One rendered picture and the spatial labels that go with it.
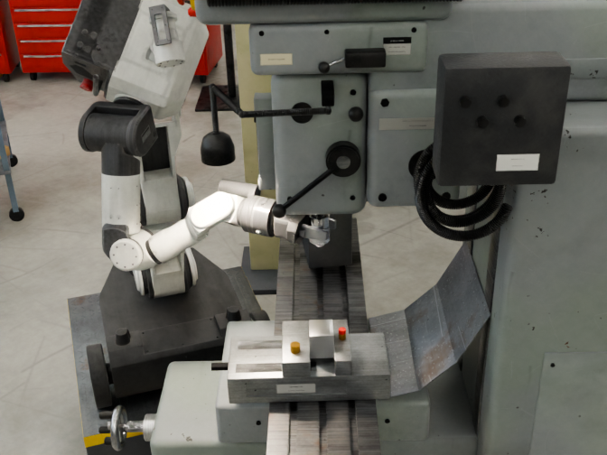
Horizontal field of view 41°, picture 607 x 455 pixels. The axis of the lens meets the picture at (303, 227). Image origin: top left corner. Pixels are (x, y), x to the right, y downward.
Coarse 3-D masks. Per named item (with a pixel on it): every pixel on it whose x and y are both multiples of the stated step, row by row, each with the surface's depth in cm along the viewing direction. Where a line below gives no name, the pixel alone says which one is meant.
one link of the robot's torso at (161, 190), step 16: (160, 128) 234; (176, 128) 232; (160, 144) 237; (176, 144) 233; (144, 160) 238; (160, 160) 240; (144, 176) 234; (160, 176) 238; (176, 176) 244; (144, 192) 237; (160, 192) 239; (176, 192) 240; (144, 208) 239; (160, 208) 240; (176, 208) 242; (144, 224) 243
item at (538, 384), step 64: (576, 128) 148; (512, 192) 156; (576, 192) 154; (512, 256) 161; (576, 256) 161; (512, 320) 169; (576, 320) 168; (512, 384) 177; (576, 384) 176; (512, 448) 186; (576, 448) 185
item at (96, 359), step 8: (96, 344) 254; (88, 352) 249; (96, 352) 249; (88, 360) 247; (96, 360) 247; (104, 360) 248; (96, 368) 246; (104, 368) 247; (96, 376) 245; (104, 376) 246; (96, 384) 245; (104, 384) 246; (96, 392) 246; (104, 392) 247; (96, 400) 247; (104, 400) 248
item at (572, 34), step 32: (480, 0) 150; (512, 0) 149; (544, 0) 149; (576, 0) 149; (448, 32) 151; (480, 32) 151; (512, 32) 151; (544, 32) 151; (576, 32) 151; (576, 64) 154; (576, 96) 157
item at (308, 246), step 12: (336, 216) 217; (348, 216) 217; (336, 228) 219; (348, 228) 219; (336, 240) 221; (348, 240) 221; (312, 252) 221; (324, 252) 222; (336, 252) 222; (348, 252) 223; (312, 264) 223; (324, 264) 224; (336, 264) 224; (348, 264) 225
